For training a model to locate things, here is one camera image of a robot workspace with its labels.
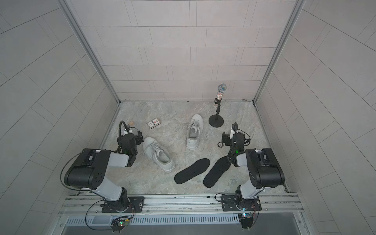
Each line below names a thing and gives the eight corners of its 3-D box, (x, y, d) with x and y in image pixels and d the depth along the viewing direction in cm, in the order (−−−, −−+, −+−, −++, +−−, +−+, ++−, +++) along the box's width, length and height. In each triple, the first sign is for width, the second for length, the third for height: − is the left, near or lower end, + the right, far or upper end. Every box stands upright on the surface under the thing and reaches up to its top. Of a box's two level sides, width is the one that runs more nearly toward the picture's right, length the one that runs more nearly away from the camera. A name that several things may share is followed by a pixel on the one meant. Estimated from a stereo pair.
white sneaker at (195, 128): (184, 148, 93) (184, 140, 85) (194, 116, 109) (194, 107, 101) (197, 151, 92) (197, 143, 83) (204, 118, 108) (205, 109, 100)
